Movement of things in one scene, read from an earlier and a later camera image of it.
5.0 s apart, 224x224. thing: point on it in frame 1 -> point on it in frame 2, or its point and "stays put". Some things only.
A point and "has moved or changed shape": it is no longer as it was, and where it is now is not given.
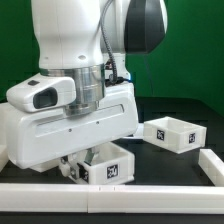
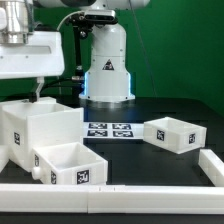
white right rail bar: x=212 y=166 stays put
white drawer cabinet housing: x=47 y=165 has moved or changed shape
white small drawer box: x=174 y=134 stays put
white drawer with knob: x=108 y=163 has moved or changed shape
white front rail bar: x=106 y=198 stays put
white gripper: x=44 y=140 -> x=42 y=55
